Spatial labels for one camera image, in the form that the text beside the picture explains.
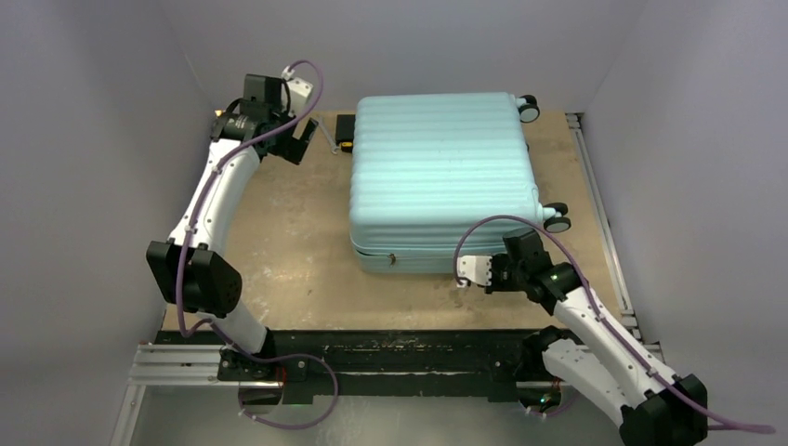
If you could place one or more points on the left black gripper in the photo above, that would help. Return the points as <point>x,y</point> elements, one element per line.
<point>292,149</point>

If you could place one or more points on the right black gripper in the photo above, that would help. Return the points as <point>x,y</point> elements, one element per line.
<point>496,284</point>

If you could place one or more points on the light blue suitcase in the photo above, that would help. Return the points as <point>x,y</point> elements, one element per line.
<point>437,174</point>

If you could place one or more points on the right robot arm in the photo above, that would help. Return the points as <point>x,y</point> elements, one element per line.
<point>644,398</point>

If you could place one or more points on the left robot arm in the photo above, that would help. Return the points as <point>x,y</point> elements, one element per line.
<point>270,118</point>

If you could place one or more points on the silver metal wrench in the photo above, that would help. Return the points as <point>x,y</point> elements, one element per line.
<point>334,148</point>

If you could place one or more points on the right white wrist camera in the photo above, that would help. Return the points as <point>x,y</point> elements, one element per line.
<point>473,270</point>

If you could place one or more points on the black metal base rail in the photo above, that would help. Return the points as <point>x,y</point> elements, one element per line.
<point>498,365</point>

